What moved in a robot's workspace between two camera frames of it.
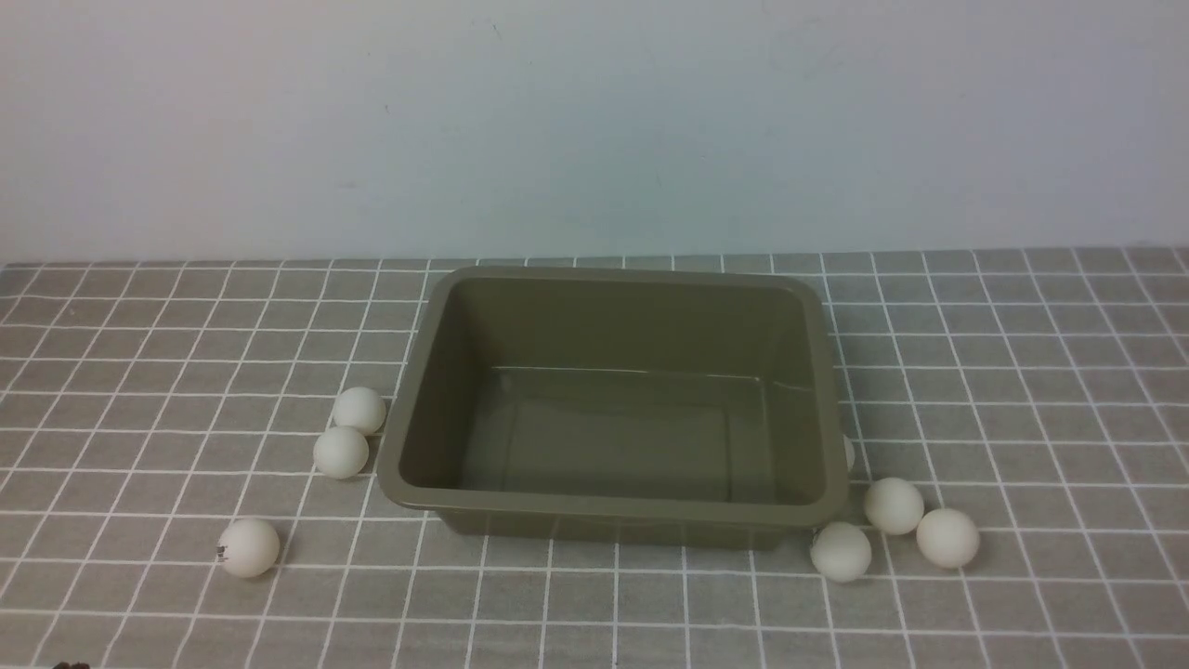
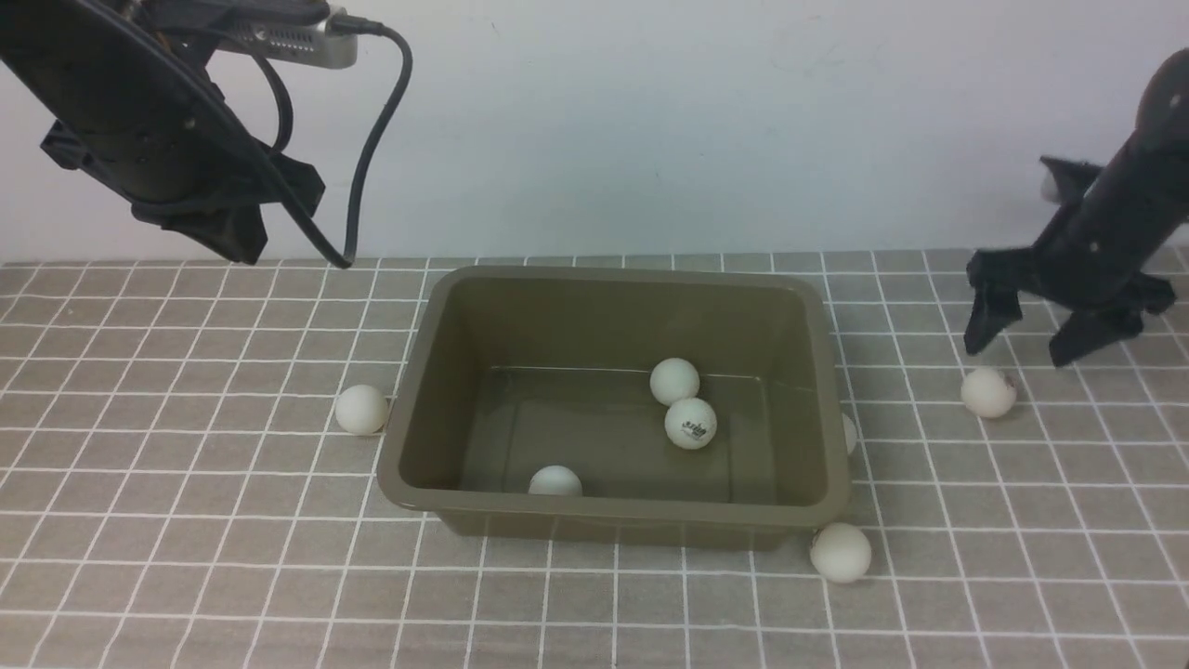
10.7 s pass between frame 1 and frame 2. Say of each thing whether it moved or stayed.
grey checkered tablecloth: stayed
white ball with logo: moved
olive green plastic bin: stayed
